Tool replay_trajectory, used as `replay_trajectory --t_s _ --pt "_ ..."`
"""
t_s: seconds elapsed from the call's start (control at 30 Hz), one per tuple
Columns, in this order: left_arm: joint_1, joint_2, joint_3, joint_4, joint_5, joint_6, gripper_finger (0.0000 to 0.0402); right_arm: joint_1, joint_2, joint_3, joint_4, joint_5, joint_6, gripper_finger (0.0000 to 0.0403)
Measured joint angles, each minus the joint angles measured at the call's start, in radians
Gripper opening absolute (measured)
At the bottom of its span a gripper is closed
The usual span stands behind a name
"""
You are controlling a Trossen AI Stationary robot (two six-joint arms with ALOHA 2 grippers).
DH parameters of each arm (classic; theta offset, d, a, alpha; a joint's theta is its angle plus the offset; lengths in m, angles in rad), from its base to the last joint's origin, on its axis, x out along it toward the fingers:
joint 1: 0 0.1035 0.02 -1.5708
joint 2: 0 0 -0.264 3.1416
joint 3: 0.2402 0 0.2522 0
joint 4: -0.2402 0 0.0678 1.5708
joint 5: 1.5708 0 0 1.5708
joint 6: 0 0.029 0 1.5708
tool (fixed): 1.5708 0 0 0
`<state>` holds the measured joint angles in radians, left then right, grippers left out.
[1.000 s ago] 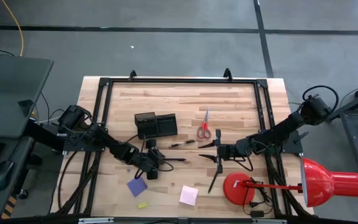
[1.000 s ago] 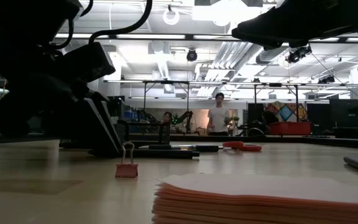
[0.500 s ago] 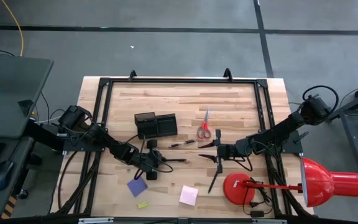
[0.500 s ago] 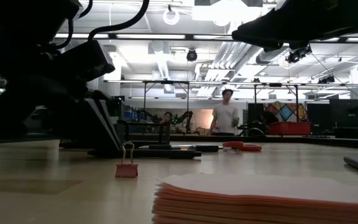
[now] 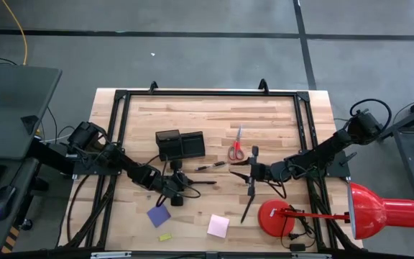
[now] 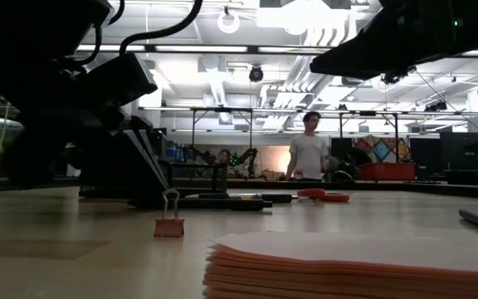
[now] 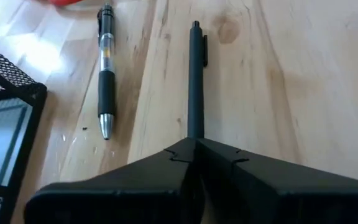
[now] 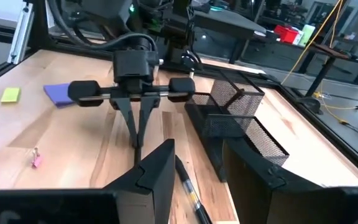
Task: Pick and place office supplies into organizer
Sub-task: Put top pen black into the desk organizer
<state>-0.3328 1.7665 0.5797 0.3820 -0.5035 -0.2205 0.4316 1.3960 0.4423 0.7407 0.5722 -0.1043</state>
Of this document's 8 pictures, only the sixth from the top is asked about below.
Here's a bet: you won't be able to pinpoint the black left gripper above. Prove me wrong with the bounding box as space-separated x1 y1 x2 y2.
2 103 173 207

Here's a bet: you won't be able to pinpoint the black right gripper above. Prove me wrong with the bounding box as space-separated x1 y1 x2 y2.
310 0 478 80

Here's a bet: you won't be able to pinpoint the black mesh desk organizer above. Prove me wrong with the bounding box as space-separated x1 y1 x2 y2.
79 161 229 199

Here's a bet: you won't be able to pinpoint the small binder clip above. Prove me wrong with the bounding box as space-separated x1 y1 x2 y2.
153 189 186 239

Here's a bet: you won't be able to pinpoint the clear pen with black grip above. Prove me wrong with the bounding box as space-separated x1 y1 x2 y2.
184 192 295 204

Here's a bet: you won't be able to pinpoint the red handled scissors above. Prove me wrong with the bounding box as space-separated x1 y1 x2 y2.
295 188 351 203

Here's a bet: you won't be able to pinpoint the pink sticky note pad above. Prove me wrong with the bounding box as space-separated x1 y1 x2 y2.
202 230 478 299

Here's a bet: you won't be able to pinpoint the blue storage boxes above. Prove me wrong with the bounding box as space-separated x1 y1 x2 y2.
166 143 191 162

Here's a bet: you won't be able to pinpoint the black stage light cluster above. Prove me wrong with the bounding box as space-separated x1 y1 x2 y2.
424 99 448 112
378 66 417 86

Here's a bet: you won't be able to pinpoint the colourful patchwork quilt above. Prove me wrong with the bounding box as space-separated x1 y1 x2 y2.
353 135 411 164

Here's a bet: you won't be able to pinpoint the black ceiling spotlight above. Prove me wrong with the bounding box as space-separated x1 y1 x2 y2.
248 65 265 84

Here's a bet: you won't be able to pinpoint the red storage bin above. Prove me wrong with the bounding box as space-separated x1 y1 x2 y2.
358 162 417 182

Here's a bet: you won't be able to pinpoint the dark monitor bank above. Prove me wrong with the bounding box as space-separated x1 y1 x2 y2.
408 131 478 175

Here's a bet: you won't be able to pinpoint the black metal frame stand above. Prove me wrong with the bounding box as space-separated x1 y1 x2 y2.
337 110 401 164
189 106 256 169

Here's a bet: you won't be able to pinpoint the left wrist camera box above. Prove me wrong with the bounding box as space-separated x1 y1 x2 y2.
76 52 159 111

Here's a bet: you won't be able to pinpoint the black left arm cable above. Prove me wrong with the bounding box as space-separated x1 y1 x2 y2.
118 0 205 55

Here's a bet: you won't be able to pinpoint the black aluminium table frame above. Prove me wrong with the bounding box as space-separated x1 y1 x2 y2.
0 177 478 200

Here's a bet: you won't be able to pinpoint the white ring ceiling lamp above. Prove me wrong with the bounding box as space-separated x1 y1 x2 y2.
217 10 241 35

